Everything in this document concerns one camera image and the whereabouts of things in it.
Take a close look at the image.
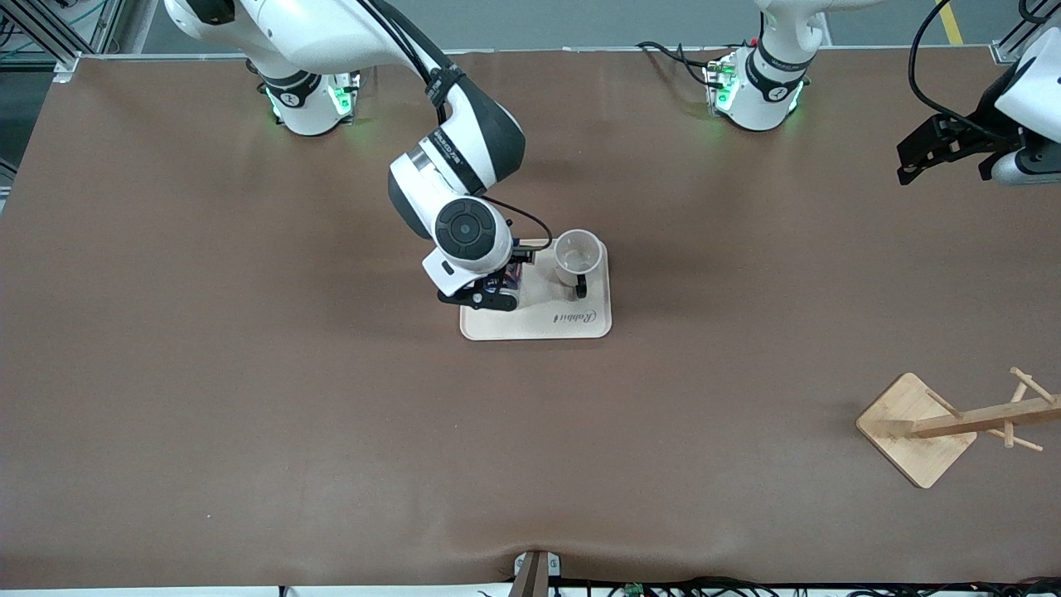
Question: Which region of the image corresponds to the aluminium frame profile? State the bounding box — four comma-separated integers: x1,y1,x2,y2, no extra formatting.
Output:
0,0,125,80
991,0,1061,66

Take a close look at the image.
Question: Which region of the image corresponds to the wooden cup rack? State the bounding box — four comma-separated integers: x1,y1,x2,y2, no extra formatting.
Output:
855,367,1061,489

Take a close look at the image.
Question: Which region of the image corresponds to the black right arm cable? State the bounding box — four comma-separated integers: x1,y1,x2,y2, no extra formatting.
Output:
356,0,554,250

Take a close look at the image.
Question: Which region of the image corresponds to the metal table clamp bracket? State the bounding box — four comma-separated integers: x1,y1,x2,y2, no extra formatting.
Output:
512,550,562,597

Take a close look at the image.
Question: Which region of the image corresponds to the cream tray with rabbit print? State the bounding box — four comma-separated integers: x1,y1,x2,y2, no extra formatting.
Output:
460,238,613,342

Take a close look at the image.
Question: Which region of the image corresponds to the white smiley cup black handle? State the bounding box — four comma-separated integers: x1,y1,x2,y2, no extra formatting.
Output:
553,229,604,302

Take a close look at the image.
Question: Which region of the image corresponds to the black left base cable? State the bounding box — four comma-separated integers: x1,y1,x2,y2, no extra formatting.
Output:
636,40,715,89

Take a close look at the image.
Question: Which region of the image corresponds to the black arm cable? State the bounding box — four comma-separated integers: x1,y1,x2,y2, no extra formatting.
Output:
908,0,1000,127
356,0,554,250

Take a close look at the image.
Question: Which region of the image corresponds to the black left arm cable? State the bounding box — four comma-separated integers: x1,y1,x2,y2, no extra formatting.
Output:
908,0,1000,127

